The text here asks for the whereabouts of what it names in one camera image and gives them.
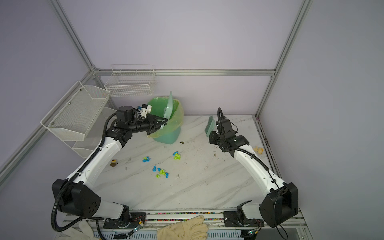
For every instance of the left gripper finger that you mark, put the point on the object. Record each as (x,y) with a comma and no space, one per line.
(155,127)
(157,119)

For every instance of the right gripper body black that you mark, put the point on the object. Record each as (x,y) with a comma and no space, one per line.
(212,138)

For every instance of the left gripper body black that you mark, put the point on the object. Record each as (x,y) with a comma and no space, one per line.
(139,126)

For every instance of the green plastic dustpan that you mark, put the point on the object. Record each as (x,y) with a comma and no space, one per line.
(169,108)

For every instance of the green hand brush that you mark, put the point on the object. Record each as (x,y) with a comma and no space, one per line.
(210,126)

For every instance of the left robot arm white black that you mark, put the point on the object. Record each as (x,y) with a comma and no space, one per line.
(75,194)

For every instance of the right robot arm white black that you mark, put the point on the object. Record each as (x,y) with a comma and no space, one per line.
(281,199)

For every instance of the green trash bin with bag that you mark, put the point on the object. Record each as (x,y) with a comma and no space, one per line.
(171,131)

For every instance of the blue scrap far left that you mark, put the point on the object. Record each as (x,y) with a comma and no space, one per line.
(146,159)

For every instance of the beige small toy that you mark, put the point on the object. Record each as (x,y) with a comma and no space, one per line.
(258,150)

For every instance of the green blue scrap centre top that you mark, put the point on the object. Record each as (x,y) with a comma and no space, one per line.
(176,155)

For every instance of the lower white mesh shelf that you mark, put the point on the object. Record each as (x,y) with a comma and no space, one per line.
(92,140)

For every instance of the white mesh shelf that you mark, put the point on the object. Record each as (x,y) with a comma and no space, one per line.
(92,140)
(72,118)

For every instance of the small yellow toy figure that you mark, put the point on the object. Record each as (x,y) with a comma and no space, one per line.
(113,163)

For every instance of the upper white mesh shelf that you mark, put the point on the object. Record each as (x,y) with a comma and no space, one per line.
(72,118)

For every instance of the beige work glove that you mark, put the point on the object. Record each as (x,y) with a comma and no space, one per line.
(192,229)

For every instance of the white work glove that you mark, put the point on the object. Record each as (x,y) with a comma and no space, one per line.
(85,233)

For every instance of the white wire basket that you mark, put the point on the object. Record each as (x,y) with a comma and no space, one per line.
(131,81)

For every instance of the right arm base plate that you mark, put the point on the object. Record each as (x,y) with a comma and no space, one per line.
(234,219)

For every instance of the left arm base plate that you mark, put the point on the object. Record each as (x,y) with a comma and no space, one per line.
(134,220)

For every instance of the aluminium rail front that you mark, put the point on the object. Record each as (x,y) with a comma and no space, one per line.
(213,218)

